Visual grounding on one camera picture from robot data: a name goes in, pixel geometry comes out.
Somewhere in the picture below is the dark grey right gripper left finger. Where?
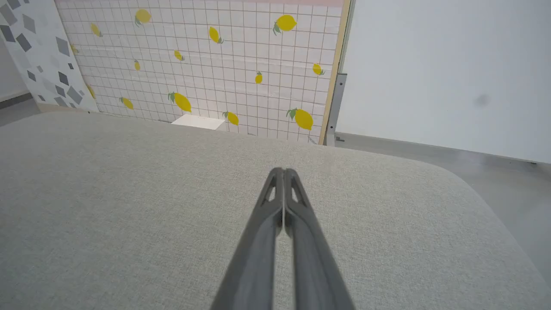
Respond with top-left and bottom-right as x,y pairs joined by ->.
210,167 -> 285,310

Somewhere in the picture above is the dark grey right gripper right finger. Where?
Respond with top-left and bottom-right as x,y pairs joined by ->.
283,168 -> 356,310

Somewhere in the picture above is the white box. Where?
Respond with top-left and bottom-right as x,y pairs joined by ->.
171,114 -> 226,131

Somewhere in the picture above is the lemon print tiled partition panel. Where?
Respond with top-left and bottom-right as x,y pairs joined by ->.
55,0 -> 351,145

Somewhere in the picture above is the grey speckled white partition panel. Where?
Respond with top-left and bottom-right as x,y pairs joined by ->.
0,0 -> 100,113

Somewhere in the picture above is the grey metal panel support bracket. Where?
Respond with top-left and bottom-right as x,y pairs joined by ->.
325,72 -> 348,146

